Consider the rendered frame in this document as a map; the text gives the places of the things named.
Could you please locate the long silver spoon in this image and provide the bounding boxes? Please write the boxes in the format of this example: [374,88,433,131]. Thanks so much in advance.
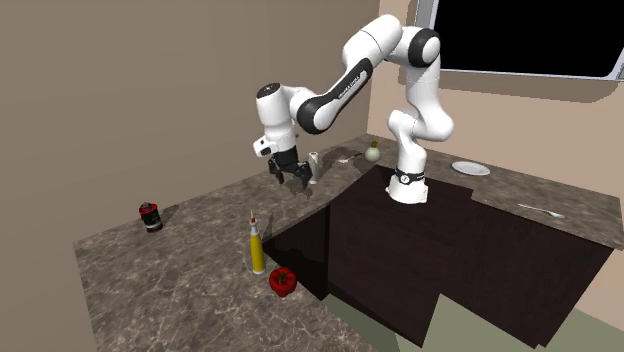
[517,202,567,220]

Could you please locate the white cylindrical cup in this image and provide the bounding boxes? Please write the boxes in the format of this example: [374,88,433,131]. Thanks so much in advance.
[307,151,321,185]

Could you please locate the dark robot stand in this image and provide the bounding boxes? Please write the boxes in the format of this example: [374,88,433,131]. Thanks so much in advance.
[262,164,614,350]

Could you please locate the dark window with pale frame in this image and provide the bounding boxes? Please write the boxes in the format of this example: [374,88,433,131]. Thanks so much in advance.
[414,0,624,82]

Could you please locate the red and black can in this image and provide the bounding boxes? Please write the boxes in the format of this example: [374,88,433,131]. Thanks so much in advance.
[138,201,165,235]

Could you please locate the yellow squeeze bottle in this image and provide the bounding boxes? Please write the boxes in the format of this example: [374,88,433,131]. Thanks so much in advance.
[248,209,267,276]

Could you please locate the white plate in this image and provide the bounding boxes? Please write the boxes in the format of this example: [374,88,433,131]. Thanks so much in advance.
[450,160,492,177]

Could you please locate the red bell pepper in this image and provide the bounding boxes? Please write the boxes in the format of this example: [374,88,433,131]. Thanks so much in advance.
[268,266,298,299]

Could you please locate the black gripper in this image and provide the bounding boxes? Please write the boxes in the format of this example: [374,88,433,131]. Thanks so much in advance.
[266,145,314,191]

